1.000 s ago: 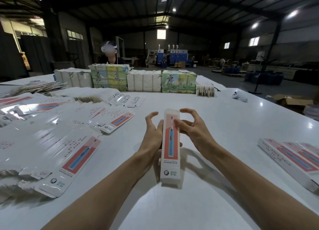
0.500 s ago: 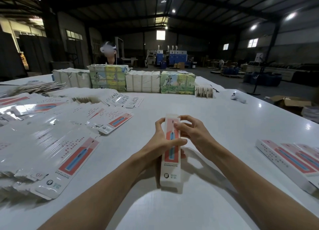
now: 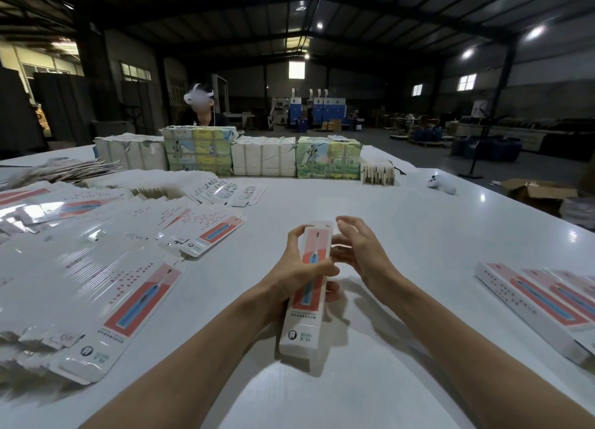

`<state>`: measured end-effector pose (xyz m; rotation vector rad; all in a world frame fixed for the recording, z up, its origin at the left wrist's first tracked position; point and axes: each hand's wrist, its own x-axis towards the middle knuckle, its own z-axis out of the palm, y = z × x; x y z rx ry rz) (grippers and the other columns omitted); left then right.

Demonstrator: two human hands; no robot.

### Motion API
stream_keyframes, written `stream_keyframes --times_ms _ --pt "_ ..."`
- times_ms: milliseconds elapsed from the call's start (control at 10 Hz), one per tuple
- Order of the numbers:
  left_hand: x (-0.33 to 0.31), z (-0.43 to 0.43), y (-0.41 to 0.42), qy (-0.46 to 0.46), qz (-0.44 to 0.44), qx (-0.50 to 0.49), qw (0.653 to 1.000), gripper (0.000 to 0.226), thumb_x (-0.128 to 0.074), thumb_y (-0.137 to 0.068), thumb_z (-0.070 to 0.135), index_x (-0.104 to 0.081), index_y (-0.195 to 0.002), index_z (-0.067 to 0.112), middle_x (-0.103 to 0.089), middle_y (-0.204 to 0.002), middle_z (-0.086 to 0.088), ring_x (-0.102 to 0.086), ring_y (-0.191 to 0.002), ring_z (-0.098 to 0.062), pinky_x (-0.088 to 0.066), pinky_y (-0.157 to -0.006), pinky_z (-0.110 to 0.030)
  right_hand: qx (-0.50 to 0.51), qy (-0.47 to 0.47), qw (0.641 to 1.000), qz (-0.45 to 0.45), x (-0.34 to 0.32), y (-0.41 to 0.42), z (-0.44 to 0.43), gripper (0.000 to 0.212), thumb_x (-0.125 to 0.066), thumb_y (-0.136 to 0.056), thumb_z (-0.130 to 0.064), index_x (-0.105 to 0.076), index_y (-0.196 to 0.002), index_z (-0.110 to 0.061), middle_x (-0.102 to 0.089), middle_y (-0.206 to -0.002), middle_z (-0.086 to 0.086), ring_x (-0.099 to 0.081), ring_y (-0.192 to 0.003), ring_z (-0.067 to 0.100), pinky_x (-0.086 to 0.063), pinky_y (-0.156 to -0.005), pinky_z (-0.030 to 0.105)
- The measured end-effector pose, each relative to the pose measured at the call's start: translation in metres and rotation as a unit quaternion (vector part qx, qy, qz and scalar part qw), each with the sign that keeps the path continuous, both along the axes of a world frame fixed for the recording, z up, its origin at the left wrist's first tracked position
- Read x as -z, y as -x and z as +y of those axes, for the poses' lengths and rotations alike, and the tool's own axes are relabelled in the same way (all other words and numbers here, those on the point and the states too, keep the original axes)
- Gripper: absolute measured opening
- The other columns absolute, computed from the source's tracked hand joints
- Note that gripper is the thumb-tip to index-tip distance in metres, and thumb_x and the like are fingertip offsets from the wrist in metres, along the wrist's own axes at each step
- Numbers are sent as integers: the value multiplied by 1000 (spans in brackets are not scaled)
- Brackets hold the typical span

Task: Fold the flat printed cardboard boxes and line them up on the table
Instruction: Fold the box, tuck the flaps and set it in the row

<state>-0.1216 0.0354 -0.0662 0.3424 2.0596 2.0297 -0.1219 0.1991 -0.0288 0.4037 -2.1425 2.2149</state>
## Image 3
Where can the person's left hand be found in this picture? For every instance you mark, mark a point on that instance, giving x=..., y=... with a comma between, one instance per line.
x=293, y=275

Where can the person's right hand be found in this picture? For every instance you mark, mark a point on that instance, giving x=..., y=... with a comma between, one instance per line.
x=370, y=257

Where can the toothbrush box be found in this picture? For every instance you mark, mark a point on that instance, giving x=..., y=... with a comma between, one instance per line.
x=302, y=326

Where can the pile of carton blanks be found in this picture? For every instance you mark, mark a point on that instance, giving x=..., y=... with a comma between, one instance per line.
x=88, y=266

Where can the person's left forearm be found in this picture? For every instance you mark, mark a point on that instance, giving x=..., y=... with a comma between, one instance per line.
x=191, y=368

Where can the person's right forearm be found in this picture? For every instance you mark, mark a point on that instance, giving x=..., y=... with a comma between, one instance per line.
x=488, y=359

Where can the small beige card stack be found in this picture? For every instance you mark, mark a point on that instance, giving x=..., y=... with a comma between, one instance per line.
x=377, y=173

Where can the small black tool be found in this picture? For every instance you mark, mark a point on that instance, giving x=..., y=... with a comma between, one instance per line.
x=398, y=167

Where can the small white object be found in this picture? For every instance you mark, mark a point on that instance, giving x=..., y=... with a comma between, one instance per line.
x=442, y=183

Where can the green printed carton bundle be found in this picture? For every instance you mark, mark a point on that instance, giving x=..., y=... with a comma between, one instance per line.
x=328, y=159

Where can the row of white cartons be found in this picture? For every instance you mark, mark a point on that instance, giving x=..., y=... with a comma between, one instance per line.
x=263, y=157
x=130, y=152

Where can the blue machine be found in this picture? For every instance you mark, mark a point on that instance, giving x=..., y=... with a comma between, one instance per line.
x=327, y=113

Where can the green yellow carton bundle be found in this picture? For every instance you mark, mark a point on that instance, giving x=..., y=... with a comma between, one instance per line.
x=198, y=152

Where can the black floor stand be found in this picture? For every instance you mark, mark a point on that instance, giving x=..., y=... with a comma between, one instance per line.
x=485, y=147

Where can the blue bins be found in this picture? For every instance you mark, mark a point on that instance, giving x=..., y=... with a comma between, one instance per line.
x=488, y=150

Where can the open cardboard box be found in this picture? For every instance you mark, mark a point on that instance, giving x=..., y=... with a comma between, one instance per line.
x=539, y=192

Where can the square bright window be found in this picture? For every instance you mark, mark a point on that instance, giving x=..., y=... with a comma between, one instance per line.
x=297, y=70

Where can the white headset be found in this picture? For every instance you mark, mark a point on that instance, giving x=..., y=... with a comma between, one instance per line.
x=199, y=95

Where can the white plastic bags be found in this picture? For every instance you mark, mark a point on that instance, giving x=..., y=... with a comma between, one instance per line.
x=578, y=213

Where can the grey crate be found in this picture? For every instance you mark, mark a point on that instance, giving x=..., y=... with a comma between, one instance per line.
x=112, y=128

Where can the pile of grey flat sheets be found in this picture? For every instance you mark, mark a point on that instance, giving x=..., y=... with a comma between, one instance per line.
x=56, y=171

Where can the dark grey cabinet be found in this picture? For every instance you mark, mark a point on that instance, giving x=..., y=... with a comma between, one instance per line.
x=63, y=110

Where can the small wall window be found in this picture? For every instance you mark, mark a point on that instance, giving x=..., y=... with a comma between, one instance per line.
x=416, y=89

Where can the double wall window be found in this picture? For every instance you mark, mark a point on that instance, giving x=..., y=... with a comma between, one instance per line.
x=466, y=82

